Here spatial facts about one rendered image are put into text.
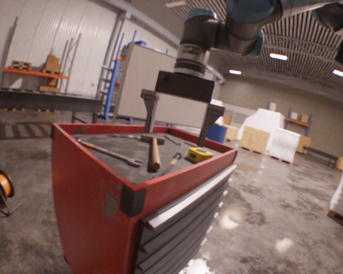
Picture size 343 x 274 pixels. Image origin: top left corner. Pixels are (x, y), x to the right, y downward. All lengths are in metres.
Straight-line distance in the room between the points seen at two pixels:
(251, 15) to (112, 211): 0.41
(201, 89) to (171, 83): 0.07
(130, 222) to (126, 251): 0.08
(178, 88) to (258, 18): 0.22
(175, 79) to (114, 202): 0.29
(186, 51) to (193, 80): 0.07
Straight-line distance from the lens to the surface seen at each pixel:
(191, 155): 0.62
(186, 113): 3.31
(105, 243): 0.44
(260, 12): 0.28
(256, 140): 7.44
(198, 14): 0.43
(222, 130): 4.20
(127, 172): 0.42
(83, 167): 0.41
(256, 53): 0.42
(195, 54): 0.38
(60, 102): 3.36
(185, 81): 0.38
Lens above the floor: 1.08
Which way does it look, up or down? 10 degrees down
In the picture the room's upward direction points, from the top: 13 degrees clockwise
